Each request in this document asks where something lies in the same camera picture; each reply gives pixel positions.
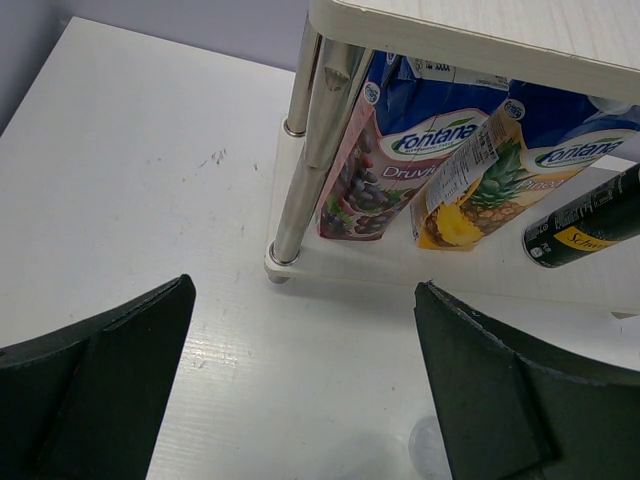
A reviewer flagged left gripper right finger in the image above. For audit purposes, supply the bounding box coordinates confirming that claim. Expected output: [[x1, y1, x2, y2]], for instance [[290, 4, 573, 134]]
[[414, 282, 639, 479]]

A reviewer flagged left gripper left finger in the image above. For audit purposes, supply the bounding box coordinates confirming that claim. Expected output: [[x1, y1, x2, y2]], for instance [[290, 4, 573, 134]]
[[1, 275, 196, 479]]

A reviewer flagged white two-tier shelf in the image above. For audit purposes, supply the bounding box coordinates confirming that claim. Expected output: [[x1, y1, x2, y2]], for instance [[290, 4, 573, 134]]
[[264, 1, 639, 314]]

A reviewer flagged pineapple juice carton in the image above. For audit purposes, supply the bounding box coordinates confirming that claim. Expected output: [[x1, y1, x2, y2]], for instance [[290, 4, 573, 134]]
[[410, 80, 639, 251]]

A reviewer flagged grape juice carton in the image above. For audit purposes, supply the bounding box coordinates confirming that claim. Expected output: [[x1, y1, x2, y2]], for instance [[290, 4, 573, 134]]
[[316, 51, 509, 241]]

